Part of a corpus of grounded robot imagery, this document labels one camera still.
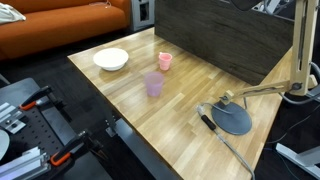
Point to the black inline lamp switch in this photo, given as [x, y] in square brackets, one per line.
[209, 122]

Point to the white cloth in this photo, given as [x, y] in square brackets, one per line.
[8, 15]

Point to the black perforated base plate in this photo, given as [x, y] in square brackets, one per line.
[36, 131]

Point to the wooden desk lamp grey shade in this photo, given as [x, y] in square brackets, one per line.
[231, 120]

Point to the white bowl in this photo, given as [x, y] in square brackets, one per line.
[110, 58]

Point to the orange sofa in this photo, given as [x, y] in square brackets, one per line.
[66, 25]

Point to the grey cabinet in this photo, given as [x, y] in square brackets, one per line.
[136, 18]

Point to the dark wood board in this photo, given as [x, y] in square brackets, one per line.
[216, 36]

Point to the aluminium extrusion rail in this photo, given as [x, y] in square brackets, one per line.
[10, 117]
[23, 163]

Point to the white metal frame foot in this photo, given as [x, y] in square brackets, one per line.
[300, 159]

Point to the grey metal table frame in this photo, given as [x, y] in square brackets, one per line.
[140, 149]

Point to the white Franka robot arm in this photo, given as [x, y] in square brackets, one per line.
[3, 144]

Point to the translucent purple plastic cup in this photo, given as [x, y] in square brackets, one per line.
[154, 85]

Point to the black orange bar clamp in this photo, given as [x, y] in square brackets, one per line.
[35, 96]
[68, 149]

